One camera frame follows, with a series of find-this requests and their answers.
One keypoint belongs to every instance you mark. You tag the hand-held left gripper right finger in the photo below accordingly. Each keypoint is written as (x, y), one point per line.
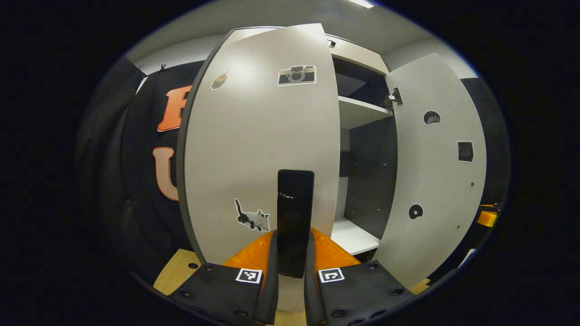
(362, 290)

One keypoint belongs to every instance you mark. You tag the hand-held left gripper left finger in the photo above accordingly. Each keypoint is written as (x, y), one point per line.
(217, 290)

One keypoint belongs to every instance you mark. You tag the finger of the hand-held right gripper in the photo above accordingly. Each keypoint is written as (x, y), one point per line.
(487, 219)

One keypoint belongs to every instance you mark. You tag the cabinet door with cherry sticker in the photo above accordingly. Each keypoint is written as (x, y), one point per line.
(435, 181)

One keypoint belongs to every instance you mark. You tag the cabinet door with camera sticker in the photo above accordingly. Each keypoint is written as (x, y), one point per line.
(253, 136)

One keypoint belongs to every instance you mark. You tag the white cabinet shelf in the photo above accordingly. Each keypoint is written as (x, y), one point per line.
(353, 235)
(358, 113)

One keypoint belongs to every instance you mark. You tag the metal door hinge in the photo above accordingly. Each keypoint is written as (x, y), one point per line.
(394, 97)

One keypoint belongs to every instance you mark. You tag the large ceiling light panel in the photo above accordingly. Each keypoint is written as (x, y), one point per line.
(362, 2)

